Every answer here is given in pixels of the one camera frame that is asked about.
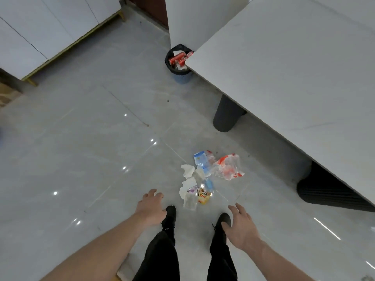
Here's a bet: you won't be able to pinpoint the person's right hand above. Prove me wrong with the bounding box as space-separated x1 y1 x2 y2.
221 203 261 252

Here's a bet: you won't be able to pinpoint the person's left hand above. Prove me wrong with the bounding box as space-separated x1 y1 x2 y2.
134 189 168 227

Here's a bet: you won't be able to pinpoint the person's left forearm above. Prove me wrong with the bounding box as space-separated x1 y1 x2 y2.
39 213 162 281

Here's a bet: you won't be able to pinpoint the person's right forearm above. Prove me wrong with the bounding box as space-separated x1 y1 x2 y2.
246 239 316 281

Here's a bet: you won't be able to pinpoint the person's right black shoe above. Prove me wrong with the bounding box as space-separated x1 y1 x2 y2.
211 213 232 232

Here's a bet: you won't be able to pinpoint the person's black shoe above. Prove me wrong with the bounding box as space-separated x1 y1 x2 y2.
161 205 177 232
211 213 232 232

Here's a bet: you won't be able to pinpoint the person's left black shoe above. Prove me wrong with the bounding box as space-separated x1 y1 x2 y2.
161 205 177 232

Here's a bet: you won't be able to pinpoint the person's right leg black trousers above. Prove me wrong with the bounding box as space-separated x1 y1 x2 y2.
206 228 238 281

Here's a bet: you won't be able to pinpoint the person's leg black trousers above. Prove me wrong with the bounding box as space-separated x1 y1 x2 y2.
133 230 181 281
206 228 238 281

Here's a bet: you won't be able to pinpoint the clear plastic wrapper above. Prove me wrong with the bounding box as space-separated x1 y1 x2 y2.
183 192 199 211

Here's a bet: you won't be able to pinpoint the yellow snack packet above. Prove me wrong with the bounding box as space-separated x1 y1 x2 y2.
196 187 212 205

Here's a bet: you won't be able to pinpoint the blue and white wrapper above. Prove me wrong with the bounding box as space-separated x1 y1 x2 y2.
193 151 216 176

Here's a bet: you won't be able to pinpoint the red and clear plastic bag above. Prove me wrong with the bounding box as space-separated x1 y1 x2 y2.
210 153 245 181

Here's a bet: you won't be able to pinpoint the person's left leg black trousers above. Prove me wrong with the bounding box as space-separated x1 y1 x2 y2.
133 230 181 281

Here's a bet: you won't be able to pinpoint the black ribbed table leg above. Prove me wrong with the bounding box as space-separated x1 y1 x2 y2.
296 161 375 213

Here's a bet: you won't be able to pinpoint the dark grey round table leg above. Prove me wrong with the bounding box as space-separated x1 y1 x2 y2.
213 94 247 133

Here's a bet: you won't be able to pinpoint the blue bin with black liner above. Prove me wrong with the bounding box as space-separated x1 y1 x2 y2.
164 44 195 85

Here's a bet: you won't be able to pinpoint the red drink can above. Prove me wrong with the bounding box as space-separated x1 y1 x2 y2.
176 51 195 67
168 52 186 65

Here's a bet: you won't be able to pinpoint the brown wooden furniture piece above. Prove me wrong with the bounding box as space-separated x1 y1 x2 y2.
0 81 23 108

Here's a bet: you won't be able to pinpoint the brown wooden door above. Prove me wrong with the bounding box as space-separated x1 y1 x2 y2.
122 0 169 30

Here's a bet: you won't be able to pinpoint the white cabinet with gold legs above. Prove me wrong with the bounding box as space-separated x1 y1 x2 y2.
0 0 127 87

